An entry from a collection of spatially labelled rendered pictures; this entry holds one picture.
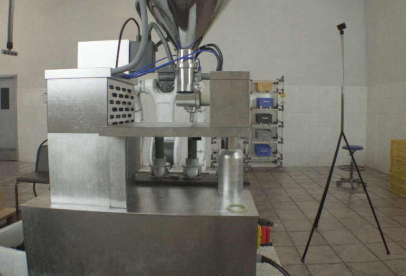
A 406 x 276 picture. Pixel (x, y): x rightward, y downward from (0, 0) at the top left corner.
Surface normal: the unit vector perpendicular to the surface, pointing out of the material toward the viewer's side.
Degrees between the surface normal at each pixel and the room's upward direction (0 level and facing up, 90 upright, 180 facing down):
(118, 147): 90
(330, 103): 90
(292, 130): 90
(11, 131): 90
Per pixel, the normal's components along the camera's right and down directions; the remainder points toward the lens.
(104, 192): -0.05, 0.05
